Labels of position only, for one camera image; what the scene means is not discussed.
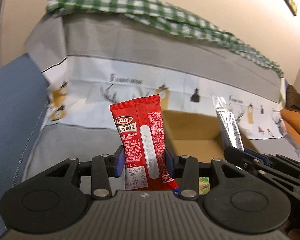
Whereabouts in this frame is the puffed rice cake pack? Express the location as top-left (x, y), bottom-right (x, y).
top-left (199, 178), bottom-right (210, 195)

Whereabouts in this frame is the silver stick packet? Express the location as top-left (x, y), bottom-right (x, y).
top-left (212, 95), bottom-right (244, 151)

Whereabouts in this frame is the red blue spicy snack packet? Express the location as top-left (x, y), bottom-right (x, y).
top-left (110, 94), bottom-right (178, 191)

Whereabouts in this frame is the brown cardboard box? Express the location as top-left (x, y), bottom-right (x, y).
top-left (161, 109), bottom-right (263, 163)

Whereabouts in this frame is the orange cushion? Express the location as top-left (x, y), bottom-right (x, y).
top-left (281, 109), bottom-right (300, 146)

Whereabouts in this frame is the brown blanket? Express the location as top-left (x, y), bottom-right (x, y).
top-left (286, 85), bottom-right (300, 113)

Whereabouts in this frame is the grey deer-print sofa cover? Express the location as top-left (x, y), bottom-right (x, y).
top-left (20, 14), bottom-right (300, 181)

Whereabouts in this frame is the green checkered cloth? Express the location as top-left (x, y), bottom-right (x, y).
top-left (46, 0), bottom-right (284, 77)

